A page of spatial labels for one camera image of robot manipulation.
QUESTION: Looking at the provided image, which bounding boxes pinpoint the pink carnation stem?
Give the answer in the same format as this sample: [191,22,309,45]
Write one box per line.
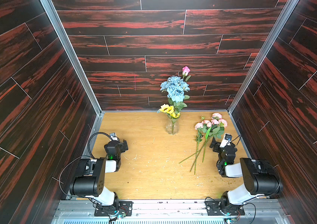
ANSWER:
[190,116,211,174]
[178,112,229,164]

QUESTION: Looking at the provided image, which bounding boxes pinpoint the small pale pink rosebud stem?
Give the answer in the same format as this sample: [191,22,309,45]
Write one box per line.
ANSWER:
[202,120,212,162]

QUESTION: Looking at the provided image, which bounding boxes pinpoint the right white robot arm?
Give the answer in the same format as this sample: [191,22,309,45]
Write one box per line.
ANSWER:
[210,139,283,213]

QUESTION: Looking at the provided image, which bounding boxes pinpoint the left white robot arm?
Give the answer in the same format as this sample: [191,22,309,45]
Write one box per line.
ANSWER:
[69,140,128,210]

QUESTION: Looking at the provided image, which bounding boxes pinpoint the clear glass vase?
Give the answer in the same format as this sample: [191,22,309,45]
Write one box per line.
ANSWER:
[166,116,179,135]

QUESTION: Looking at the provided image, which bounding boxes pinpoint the yellow sunflower bunch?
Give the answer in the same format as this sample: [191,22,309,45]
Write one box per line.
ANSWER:
[157,104,181,119]

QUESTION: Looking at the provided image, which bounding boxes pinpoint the blue rose bunch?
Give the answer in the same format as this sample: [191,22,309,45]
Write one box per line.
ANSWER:
[160,76,190,102]

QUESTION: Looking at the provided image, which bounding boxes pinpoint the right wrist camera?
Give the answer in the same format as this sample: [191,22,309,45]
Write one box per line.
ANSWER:
[220,133,232,148]

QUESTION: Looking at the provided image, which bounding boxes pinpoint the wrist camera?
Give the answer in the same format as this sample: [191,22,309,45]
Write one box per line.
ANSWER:
[220,133,232,148]
[110,133,120,142]

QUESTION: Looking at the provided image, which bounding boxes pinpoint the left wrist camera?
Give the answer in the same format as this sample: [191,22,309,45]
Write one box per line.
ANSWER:
[110,133,120,142]

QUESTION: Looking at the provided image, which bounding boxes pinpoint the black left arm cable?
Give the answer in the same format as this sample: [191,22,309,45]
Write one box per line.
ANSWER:
[59,131,114,197]

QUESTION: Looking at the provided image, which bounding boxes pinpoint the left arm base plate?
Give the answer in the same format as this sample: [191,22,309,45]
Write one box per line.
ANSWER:
[94,200,133,218]

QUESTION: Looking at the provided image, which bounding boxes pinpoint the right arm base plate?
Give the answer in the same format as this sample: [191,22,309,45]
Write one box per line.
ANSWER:
[204,200,245,216]

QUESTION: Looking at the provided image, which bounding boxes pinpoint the aluminium front rail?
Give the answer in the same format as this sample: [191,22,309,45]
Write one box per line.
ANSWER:
[52,198,290,224]

